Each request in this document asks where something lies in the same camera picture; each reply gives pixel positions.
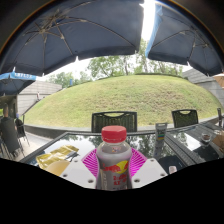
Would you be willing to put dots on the red-capped clear drink bottle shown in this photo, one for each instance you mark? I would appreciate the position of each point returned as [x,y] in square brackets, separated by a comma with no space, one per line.
[114,156]

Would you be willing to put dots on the dark wicker chair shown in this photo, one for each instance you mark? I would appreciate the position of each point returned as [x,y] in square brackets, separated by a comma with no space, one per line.
[21,130]
[9,136]

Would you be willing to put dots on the grey standing tube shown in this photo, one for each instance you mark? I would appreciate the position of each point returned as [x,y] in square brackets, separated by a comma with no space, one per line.
[161,131]

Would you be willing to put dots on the person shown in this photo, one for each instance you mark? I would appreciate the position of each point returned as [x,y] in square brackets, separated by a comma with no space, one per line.
[5,111]

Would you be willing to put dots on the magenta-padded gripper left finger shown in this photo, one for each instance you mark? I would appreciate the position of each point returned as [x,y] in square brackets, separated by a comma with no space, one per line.
[78,173]

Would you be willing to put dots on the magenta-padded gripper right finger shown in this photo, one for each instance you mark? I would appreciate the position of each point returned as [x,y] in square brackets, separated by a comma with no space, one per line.
[148,171]

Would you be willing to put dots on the large navy patio umbrella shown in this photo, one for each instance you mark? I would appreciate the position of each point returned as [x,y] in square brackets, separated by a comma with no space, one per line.
[83,26]

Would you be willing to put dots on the black plastic chair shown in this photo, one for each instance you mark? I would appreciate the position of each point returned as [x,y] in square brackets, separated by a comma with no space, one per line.
[113,120]
[185,118]

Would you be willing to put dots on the blue-edged navy patio umbrella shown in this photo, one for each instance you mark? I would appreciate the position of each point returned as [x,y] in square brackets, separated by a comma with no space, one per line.
[15,83]

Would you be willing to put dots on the small dark bowl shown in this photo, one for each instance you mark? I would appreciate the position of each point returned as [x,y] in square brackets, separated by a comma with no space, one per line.
[206,137]

